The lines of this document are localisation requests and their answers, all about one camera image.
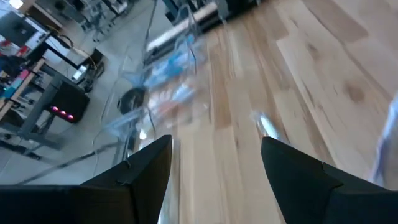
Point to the black round base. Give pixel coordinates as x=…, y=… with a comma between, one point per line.
x=132, y=101

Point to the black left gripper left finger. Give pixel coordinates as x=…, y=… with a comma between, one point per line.
x=93, y=205

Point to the black floor equipment box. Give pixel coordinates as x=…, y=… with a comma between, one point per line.
x=93, y=62

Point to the grey metal desk frame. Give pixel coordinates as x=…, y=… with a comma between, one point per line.
x=40, y=109

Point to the black desk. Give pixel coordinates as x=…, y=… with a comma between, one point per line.
x=25, y=31

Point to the orange white toothbrush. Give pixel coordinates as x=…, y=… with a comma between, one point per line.
x=171, y=109

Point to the black box red lights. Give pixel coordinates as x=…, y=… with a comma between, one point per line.
x=71, y=99

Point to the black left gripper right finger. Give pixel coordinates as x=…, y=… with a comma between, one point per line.
x=326, y=202

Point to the black table frame rail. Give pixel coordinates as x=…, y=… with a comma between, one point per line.
x=186, y=25

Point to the blue white wrapped toothbrush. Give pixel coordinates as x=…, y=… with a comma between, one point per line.
x=168, y=70

